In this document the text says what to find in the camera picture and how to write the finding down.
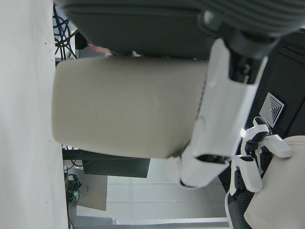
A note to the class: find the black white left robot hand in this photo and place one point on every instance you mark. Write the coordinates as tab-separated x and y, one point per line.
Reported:
143	28

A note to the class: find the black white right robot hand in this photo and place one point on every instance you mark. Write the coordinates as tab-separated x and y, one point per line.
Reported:
249	171

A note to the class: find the white paper cup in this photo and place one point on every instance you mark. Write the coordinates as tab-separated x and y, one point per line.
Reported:
281	190

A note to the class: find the beige paper cup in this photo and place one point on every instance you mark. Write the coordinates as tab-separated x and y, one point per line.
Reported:
119	107

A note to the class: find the square ceiling vent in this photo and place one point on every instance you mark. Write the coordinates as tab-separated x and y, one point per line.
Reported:
272	109

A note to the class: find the black Huawei monitor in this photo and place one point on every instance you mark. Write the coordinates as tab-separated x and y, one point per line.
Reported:
114	167

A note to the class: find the aluminium frame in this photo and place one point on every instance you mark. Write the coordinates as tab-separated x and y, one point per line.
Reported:
152	220

